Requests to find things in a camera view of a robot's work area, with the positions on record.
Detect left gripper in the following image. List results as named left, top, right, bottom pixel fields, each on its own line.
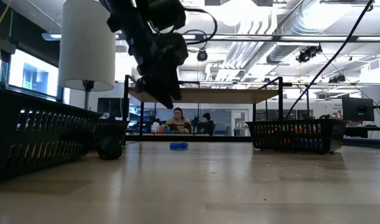
left=129, top=32, right=182, bottom=108

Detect blue coil wrist keychain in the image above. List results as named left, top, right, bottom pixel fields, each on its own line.
left=169, top=141, right=190, bottom=150

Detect black velcro strap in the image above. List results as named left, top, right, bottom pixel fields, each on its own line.
left=97, top=136, right=123, bottom=161

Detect black plastic slotted basket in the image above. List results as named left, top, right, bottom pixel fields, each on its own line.
left=246, top=118, right=348, bottom=155
left=95, top=117, right=131, bottom=147
left=0, top=88, right=103, bottom=183

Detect dark background desk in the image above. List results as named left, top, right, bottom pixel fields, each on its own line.
left=343, top=126, right=380, bottom=139

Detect person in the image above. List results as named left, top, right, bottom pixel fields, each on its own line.
left=197, top=112, right=216, bottom=136
left=160, top=107, right=193, bottom=134

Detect black computer monitor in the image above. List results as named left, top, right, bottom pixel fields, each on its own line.
left=341, top=96, right=376, bottom=122
left=96, top=97, right=125, bottom=118

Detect wooden shelf riser black legs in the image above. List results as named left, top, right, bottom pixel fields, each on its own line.
left=123, top=73, right=285, bottom=146

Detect table lamp white shade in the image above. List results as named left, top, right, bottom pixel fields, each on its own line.
left=58, top=0, right=118, bottom=118

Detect large window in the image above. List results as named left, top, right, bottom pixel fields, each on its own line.
left=0, top=48, right=62, bottom=118

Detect black ceiling spotlight cluster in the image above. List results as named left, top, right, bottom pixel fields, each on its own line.
left=295, top=43, right=323, bottom=63

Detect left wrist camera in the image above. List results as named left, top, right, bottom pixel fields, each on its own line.
left=163, top=32, right=190, bottom=67

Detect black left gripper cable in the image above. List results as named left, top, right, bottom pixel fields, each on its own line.
left=180, top=7, right=219, bottom=54

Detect grey ceiling air duct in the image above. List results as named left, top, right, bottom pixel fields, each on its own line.
left=266, top=0, right=321, bottom=65

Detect long black hanging cable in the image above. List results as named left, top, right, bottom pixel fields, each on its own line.
left=285, top=0, right=377, bottom=121

